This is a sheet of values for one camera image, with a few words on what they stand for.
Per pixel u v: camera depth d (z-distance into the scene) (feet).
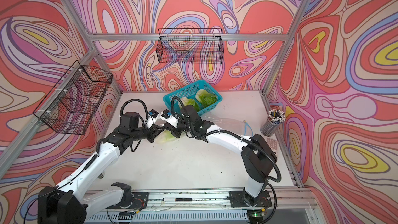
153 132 2.25
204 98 3.33
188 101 3.25
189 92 3.70
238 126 3.15
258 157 1.47
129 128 1.99
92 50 2.98
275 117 2.73
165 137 2.70
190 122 2.02
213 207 2.37
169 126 2.28
